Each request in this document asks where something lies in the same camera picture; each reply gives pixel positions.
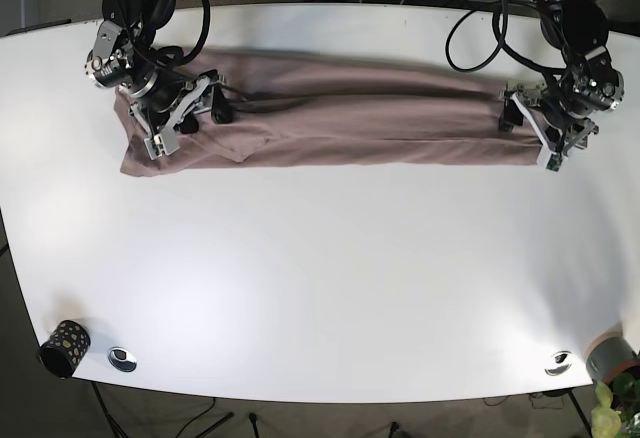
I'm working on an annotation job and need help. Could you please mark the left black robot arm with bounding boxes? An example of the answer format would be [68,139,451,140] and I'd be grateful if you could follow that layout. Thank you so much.
[440,0,624,171]

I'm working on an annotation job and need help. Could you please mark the grey flower pot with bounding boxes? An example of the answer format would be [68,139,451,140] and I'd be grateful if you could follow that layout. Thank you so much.
[584,332,639,385]

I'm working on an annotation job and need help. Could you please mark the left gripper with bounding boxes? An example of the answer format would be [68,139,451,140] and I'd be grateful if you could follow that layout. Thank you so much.
[498,81,599,172]

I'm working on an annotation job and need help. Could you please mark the black gold-dotted cup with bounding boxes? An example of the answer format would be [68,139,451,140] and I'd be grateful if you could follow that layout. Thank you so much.
[37,320,91,379]

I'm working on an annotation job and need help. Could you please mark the green potted plant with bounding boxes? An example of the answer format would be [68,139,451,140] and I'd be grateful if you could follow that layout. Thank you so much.
[591,372,639,438]

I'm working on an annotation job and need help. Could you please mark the left silver table grommet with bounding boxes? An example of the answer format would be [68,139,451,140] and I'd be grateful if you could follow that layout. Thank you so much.
[107,347,137,373]

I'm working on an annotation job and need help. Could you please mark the silver table grommet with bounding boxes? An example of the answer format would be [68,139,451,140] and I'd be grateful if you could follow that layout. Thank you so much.
[107,347,137,373]
[544,350,574,377]

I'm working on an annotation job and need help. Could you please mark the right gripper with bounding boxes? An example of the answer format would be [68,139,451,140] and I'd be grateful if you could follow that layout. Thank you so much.
[128,70,234,160]

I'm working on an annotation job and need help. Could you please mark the dusty pink garment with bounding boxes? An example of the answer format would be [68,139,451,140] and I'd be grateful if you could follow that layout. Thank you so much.
[114,49,542,177]

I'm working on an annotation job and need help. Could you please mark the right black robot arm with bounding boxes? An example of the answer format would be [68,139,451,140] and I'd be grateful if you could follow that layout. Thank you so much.
[85,0,234,160]

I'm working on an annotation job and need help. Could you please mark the right silver table grommet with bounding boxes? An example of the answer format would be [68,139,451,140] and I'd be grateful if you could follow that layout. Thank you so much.
[544,350,574,377]

